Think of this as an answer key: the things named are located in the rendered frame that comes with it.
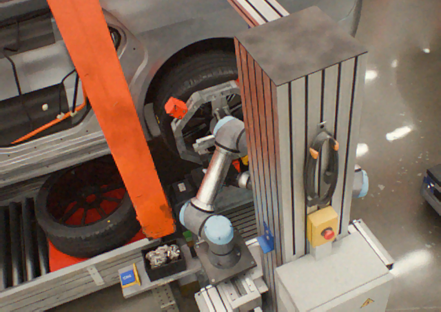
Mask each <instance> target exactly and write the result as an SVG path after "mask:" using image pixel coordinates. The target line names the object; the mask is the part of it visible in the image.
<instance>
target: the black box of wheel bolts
mask: <svg viewBox="0 0 441 312"><path fill-rule="evenodd" d="M141 254H142V258H143V263H144V266H145V272H147V275H148V277H149V279H150V281H151V282H153V281H155V280H159V279H161V278H165V277H167V276H170V275H174V274H176V273H180V272H182V271H186V270H187V269H186V266H185V262H184V259H183V255H182V252H181V248H180V246H179V243H178V239H177V238H176V239H173V240H170V241H167V242H164V243H161V244H158V245H154V246H152V247H148V248H146V249H142V250H141Z"/></svg>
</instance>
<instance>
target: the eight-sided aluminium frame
mask: <svg viewBox="0 0 441 312"><path fill-rule="evenodd" d="M231 94H237V95H240V85H239V84H238V81H228V82H226V83H223V84H220V85H217V86H214V87H210V88H208V89H206V90H202V91H197V92H195V93H193V95H191V97H190V98H189V100H188V101H187V102H186V106H187V108H188V111H187V113H186V115H184V117H183V118H182V119H179V118H175V119H173V121H172V123H171V126H172V130H173V133H174V137H175V141H176V145H177V149H178V152H179V154H180V156H181V158H182V159H184V160H188V161H191V162H195V163H200V164H203V162H202V161H201V160H200V158H199V156H198V153H197V152H194V150H191V149H188V148H186V147H185V142H184V139H183V134H182V131H181V130H182V129H183V128H184V126H185V125H186V124H187V122H188V121H189V119H191V117H192V116H193V114H194V113H195V111H196V110H197V109H198V108H199V106H200V105H201V104H202V103H206V102H208V101H210V100H212V99H217V98H220V97H222V96H229V95H231ZM244 156H246V154H244V153H242V152H239V154H237V155H235V156H234V158H233V160H236V159H238V158H242V157H244Z"/></svg>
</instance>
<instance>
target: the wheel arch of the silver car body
mask: <svg viewBox="0 0 441 312"><path fill-rule="evenodd" d="M183 48H184V50H185V58H187V57H188V56H191V55H193V54H196V53H199V52H203V51H208V50H227V51H230V52H234V53H236V51H235V45H234V38H233V37H226V36H217V37H215V36H214V37H207V38H204V39H199V40H197V41H194V42H191V43H189V44H187V45H185V46H183V47H182V48H180V49H179V50H177V51H175V53H173V54H172V55H171V56H169V57H168V58H167V59H166V60H165V61H164V62H163V63H162V64H161V65H160V67H159V68H158V69H157V71H155V73H154V75H153V77H152V78H151V80H150V82H149V84H148V86H147V89H146V91H145V94H144V97H143V105H142V118H143V125H144V128H145V131H146V134H147V136H148V137H149V139H150V140H152V136H151V134H150V131H149V128H148V126H147V123H146V120H145V117H144V106H145V105H146V104H148V103H152V102H153V99H154V93H155V91H156V88H157V86H158V84H159V83H160V81H161V79H162V78H163V77H164V75H165V74H167V72H168V59H170V69H171V68H172V67H174V66H175V65H176V64H177V63H178V62H179V61H180V60H182V56H181V49H183Z"/></svg>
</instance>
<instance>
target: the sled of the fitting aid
mask: <svg viewBox="0 0 441 312"><path fill-rule="evenodd" d="M185 178H188V180H190V181H191V182H192V186H193V188H194V191H195V192H196V195H197V193H198V188H197V186H196V183H195V182H194V179H193V176H192V173H188V174H185ZM252 201H254V196H253V191H252V190H248V191H245V192H243V193H240V194H236V195H235V196H231V197H229V198H226V199H223V200H219V201H217V202H215V203H214V206H215V211H214V215H216V214H219V213H222V212H224V211H227V210H230V209H233V208H235V207H239V206H241V205H244V204H247V203H249V202H252Z"/></svg>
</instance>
